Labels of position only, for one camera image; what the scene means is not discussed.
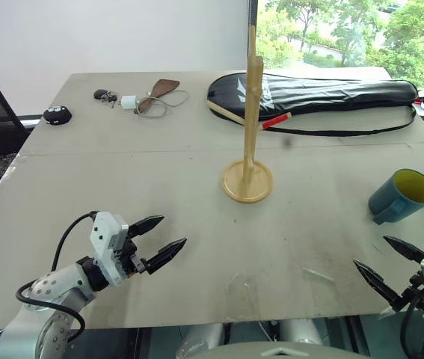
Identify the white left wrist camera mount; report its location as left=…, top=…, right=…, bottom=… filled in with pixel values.
left=89, top=211, right=130, bottom=288

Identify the black racket bag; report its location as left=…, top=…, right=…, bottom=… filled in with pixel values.
left=207, top=72, right=420, bottom=138

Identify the wooden mug tree stand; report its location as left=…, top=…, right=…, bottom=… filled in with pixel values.
left=206, top=25, right=292, bottom=206

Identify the teal mug yellow inside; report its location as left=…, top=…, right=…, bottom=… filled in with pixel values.
left=367, top=168, right=424, bottom=226

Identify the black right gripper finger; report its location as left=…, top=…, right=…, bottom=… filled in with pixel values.
left=352, top=258, right=404, bottom=312
left=382, top=235, right=424, bottom=265

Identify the grey charger cable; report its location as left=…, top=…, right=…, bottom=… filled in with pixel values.
left=133, top=88, right=191, bottom=120

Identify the small black round device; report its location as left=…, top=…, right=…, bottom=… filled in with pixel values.
left=42, top=105, right=74, bottom=126

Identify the silver robot torso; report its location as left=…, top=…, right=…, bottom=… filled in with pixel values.
left=175, top=317, right=370, bottom=359

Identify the brown leather pouch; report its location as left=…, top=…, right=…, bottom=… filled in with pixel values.
left=137, top=78, right=181, bottom=114

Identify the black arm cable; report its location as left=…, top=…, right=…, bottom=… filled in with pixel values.
left=15, top=211, right=99, bottom=343
left=399, top=295, right=424, bottom=359

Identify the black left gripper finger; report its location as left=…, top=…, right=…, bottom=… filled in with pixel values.
left=127, top=215, right=165, bottom=239
left=144, top=237, right=188, bottom=276

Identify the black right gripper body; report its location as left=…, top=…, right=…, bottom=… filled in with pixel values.
left=401, top=270, right=424, bottom=310

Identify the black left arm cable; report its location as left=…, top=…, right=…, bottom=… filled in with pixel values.
left=15, top=211, right=99, bottom=343

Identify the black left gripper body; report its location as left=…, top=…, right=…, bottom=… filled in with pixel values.
left=112, top=237, right=148, bottom=277

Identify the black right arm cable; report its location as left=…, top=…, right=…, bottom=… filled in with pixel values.
left=399, top=295, right=424, bottom=359

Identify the black key fob with keys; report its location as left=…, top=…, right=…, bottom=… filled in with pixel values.
left=92, top=88, right=119, bottom=108

